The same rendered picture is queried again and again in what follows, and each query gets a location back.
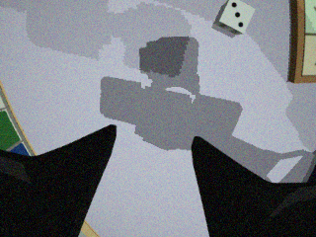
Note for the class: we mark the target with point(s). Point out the grey die with black pips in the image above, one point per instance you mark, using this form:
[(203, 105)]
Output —
[(235, 17)]

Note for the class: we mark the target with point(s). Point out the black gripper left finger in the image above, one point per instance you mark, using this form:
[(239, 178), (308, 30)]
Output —
[(61, 183)]

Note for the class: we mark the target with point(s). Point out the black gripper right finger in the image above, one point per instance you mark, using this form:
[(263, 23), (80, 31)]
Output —
[(238, 203)]

